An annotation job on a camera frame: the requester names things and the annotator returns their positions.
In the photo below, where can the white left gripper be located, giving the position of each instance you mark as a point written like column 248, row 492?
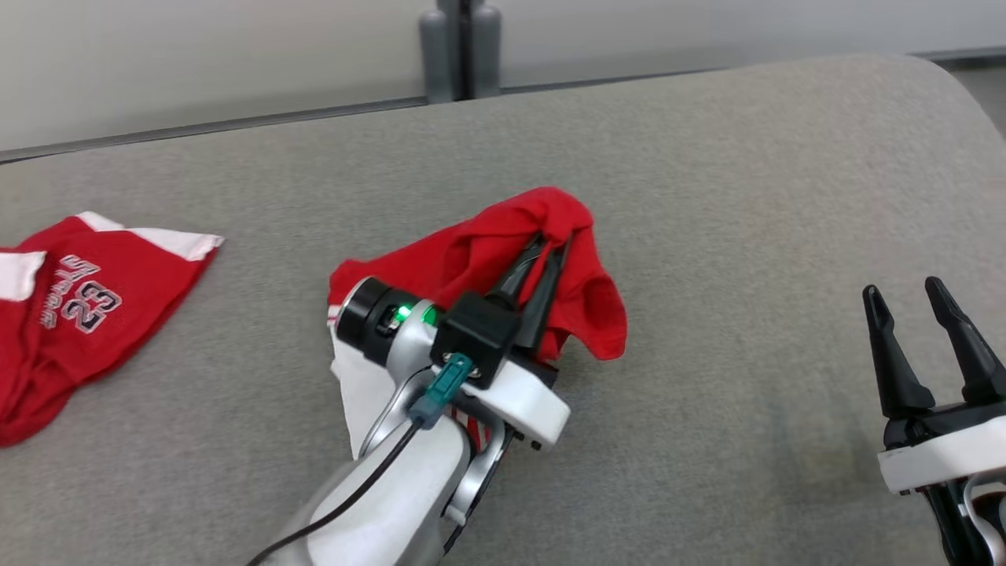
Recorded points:
column 534, row 405

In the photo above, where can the red jersey number 23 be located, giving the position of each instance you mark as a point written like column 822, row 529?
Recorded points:
column 118, row 330

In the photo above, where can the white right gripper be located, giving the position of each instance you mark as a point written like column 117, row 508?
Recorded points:
column 943, row 452

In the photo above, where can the grey partition post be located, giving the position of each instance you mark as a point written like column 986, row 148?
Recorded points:
column 486, row 51
column 437, row 55

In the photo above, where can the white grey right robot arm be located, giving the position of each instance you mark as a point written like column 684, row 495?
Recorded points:
column 963, row 527

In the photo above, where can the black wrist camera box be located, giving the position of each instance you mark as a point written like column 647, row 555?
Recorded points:
column 471, row 330

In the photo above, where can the red shorts white striped trim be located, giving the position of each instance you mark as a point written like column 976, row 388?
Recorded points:
column 464, row 255

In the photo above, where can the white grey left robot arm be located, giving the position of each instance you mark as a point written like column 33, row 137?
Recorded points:
column 393, row 503

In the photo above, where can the grey fabric sofa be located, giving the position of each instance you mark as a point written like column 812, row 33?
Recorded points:
column 707, row 236

